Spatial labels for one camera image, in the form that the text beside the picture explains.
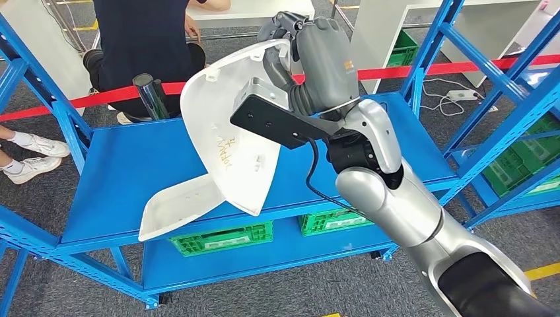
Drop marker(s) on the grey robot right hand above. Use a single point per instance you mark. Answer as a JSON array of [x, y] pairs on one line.
[[326, 65]]

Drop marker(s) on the white shell with handwriting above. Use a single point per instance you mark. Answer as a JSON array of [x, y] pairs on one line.
[[218, 122]]

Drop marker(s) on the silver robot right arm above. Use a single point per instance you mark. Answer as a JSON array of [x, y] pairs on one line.
[[393, 205]]

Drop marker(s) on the white plastic shell part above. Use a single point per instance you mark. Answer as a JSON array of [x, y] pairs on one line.
[[175, 210]]

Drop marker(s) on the blue metal shelf rack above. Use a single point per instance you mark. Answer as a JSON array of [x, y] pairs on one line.
[[516, 200], [131, 166]]

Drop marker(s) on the white table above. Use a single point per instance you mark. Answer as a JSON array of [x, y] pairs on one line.
[[376, 43], [43, 52], [245, 11]]

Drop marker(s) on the green plastic crate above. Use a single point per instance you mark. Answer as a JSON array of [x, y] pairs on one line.
[[328, 223], [402, 54], [512, 173], [218, 240]]

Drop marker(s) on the white power strip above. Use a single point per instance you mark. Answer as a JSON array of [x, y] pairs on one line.
[[462, 95]]

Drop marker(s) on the person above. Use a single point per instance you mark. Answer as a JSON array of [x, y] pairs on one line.
[[39, 166], [140, 43]]

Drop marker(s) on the red barrier belt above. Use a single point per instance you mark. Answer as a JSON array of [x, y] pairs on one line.
[[109, 95]]

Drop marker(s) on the yellow floor tape square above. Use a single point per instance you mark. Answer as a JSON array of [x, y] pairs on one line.
[[542, 271]]

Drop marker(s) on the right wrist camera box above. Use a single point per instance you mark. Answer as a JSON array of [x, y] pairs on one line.
[[271, 122]]

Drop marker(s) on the black stanchion post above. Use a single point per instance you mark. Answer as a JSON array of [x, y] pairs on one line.
[[151, 98]]

